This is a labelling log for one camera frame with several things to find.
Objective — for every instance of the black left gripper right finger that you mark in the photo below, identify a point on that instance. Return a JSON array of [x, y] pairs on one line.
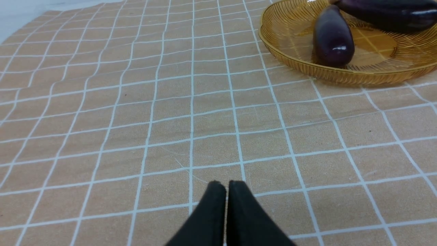
[[247, 222]]

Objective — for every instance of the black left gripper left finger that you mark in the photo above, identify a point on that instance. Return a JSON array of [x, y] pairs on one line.
[[205, 225]]

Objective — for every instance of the purple eggplant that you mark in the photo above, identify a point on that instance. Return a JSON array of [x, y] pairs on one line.
[[333, 42], [403, 16]]

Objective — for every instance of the tan checkered tablecloth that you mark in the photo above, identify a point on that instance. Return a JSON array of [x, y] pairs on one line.
[[115, 117]]

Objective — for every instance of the amber ribbed glass plate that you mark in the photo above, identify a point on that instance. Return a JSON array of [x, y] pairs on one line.
[[380, 58]]

